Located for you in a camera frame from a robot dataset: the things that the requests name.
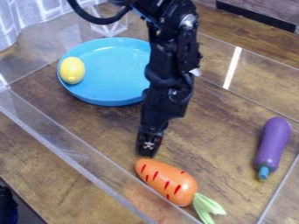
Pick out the yellow toy lemon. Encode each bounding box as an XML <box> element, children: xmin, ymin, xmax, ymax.
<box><xmin>60</xmin><ymin>57</ymin><xmax>86</xmax><ymax>85</ymax></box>

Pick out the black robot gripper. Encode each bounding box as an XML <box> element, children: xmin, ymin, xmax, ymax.
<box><xmin>135</xmin><ymin>85</ymin><xmax>194</xmax><ymax>158</ymax></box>

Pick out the white lattice curtain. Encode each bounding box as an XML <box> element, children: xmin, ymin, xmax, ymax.
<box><xmin>0</xmin><ymin>0</ymin><xmax>90</xmax><ymax>52</ymax></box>

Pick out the orange toy carrot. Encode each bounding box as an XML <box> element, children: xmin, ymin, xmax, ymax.
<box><xmin>135</xmin><ymin>158</ymin><xmax>227</xmax><ymax>224</ymax></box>

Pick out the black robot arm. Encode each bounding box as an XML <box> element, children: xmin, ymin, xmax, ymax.
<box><xmin>134</xmin><ymin>0</ymin><xmax>202</xmax><ymax>157</ymax></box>

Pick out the blue round plate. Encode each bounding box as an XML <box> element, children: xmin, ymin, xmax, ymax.
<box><xmin>56</xmin><ymin>37</ymin><xmax>151</xmax><ymax>107</ymax></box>

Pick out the clear acrylic tray wall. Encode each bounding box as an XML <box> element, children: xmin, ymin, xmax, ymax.
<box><xmin>0</xmin><ymin>87</ymin><xmax>202</xmax><ymax>224</ymax></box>

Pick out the dark wooden bar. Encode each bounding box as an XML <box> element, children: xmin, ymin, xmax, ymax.
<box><xmin>216</xmin><ymin>0</ymin><xmax>296</xmax><ymax>33</ymax></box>

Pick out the purple toy eggplant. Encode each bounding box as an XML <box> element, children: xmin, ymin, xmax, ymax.
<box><xmin>255</xmin><ymin>117</ymin><xmax>292</xmax><ymax>180</ymax></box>

